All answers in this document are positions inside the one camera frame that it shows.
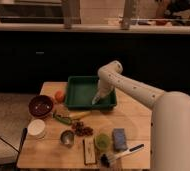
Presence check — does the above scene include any grey towel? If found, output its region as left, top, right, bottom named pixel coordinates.
left=91, top=96, right=101, bottom=105

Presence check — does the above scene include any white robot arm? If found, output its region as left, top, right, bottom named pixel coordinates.
left=92, top=61, right=190, bottom=171

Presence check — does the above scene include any green plastic tray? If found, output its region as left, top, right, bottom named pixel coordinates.
left=65, top=76, right=117, bottom=110

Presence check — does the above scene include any orange fruit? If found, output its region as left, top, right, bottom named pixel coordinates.
left=54, top=90, right=65, bottom=103

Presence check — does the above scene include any brown grape bunch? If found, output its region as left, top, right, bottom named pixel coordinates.
left=72, top=121, right=93, bottom=136

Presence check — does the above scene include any green pepper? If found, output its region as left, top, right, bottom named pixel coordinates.
left=53, top=114, right=72, bottom=125

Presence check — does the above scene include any blue sponge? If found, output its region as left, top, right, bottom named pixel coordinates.
left=112, top=128, right=127, bottom=151

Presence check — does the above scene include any green plastic cup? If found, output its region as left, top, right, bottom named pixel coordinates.
left=95, top=133, right=110, bottom=151

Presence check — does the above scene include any small metal cup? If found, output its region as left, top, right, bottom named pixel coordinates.
left=60, top=130, right=74, bottom=147

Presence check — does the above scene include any dark red bowl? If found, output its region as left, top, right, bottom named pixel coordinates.
left=28, top=95, right=54, bottom=118

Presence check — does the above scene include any wooden rectangular block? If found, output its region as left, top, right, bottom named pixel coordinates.
left=83, top=138, right=96, bottom=165

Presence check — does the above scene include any wooden cutting board table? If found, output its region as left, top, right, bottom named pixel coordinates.
left=17, top=90, right=151, bottom=170

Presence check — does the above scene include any white cup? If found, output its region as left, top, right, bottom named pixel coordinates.
left=27, top=119, right=46, bottom=139

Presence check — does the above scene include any white handled dish brush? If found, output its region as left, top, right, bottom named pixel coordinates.
left=100, top=144, right=144, bottom=167

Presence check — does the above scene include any black cable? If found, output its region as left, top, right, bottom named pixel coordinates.
left=0, top=125, right=20, bottom=154

